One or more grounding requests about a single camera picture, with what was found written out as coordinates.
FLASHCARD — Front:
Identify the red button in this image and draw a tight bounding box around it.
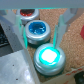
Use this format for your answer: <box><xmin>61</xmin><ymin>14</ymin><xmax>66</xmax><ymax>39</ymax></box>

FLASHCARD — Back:
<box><xmin>18</xmin><ymin>8</ymin><xmax>41</xmax><ymax>25</ymax></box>

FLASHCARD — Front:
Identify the pink block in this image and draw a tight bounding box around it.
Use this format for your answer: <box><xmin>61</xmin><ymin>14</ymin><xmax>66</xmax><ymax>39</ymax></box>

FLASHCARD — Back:
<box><xmin>79</xmin><ymin>25</ymin><xmax>84</xmax><ymax>45</ymax></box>

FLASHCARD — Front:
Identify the green button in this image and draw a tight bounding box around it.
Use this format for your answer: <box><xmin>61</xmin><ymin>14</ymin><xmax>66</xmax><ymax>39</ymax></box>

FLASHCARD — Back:
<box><xmin>33</xmin><ymin>42</ymin><xmax>66</xmax><ymax>76</ymax></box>

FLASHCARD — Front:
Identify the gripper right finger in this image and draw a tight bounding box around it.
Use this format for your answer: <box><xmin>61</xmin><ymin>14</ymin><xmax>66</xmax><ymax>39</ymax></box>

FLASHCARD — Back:
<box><xmin>52</xmin><ymin>7</ymin><xmax>82</xmax><ymax>47</ymax></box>

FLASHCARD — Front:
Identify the blue button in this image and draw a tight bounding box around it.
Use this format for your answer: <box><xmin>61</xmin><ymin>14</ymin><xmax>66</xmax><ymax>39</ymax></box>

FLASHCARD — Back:
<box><xmin>23</xmin><ymin>19</ymin><xmax>52</xmax><ymax>45</ymax></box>

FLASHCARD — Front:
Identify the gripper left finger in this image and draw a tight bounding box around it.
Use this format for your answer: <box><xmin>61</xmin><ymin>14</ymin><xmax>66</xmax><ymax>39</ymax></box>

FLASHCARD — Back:
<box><xmin>0</xmin><ymin>8</ymin><xmax>29</xmax><ymax>50</ymax></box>

